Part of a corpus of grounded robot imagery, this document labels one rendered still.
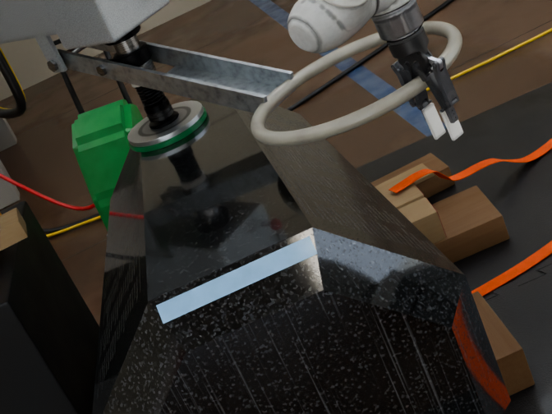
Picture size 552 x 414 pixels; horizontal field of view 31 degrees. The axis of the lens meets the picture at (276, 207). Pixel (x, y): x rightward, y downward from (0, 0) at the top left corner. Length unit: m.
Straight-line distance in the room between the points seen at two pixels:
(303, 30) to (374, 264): 0.47
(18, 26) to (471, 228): 1.44
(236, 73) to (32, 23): 0.54
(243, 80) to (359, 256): 0.70
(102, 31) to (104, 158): 1.48
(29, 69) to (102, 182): 3.40
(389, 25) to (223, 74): 0.67
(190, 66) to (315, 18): 0.84
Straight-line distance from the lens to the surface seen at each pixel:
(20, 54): 7.17
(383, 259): 1.90
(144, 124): 2.66
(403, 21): 1.89
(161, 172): 2.38
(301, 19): 1.73
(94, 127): 3.87
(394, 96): 1.93
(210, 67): 2.47
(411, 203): 3.10
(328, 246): 1.85
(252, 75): 2.39
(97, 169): 3.86
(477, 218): 3.11
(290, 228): 1.87
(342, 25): 1.74
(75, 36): 2.49
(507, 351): 2.51
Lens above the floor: 1.68
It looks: 26 degrees down
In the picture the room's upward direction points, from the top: 24 degrees counter-clockwise
